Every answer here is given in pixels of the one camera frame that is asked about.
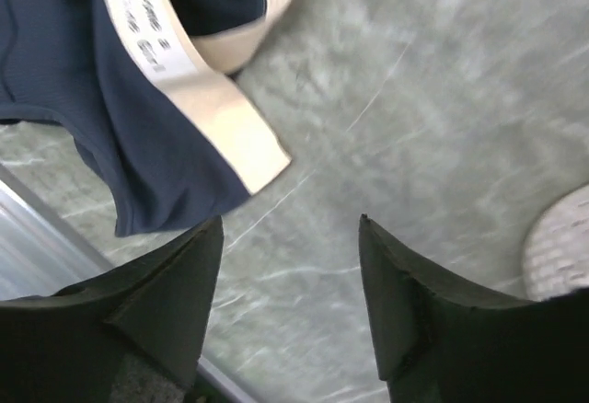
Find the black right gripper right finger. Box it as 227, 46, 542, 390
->
359, 216, 588, 402

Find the navy blue underwear beige waistband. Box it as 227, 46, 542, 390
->
1, 0, 293, 237

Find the white perforated laundry basket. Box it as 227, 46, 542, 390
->
522, 186, 588, 301

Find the aluminium mounting rail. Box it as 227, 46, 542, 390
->
0, 167, 114, 301

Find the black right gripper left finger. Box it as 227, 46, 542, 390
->
1, 218, 224, 402

